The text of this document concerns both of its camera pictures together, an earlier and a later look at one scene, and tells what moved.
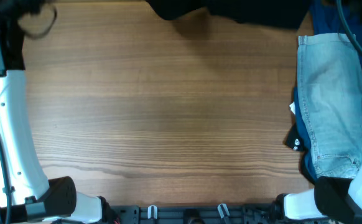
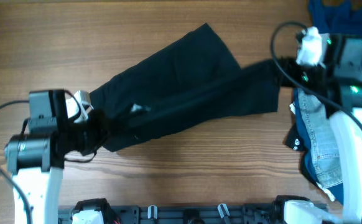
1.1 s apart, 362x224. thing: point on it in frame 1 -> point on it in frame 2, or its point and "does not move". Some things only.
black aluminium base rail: [194, 214] does not move
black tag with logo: [294, 140] does not move
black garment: [288, 14] -> [190, 80]
